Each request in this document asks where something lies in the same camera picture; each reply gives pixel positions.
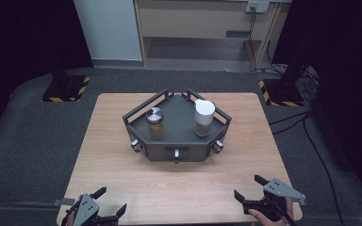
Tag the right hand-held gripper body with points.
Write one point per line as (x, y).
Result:
(279, 191)

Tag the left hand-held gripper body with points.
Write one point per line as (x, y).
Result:
(86, 208)

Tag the white lidded seasoning jar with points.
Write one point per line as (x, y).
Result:
(204, 114)

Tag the glass spice jar silver lid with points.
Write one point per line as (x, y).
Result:
(155, 122)

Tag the dark grey corner rack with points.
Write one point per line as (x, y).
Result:
(177, 125)

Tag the person's left hand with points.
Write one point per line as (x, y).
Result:
(72, 213)

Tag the person's right hand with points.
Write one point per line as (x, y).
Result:
(265, 219)

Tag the grey tape strip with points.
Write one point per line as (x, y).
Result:
(63, 201)

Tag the black striped stand base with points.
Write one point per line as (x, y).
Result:
(64, 89)
(281, 92)

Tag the white panel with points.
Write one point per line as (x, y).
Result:
(110, 29)

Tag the light wooden desk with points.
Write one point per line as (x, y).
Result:
(201, 22)

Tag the white wall power outlet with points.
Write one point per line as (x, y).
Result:
(257, 5)

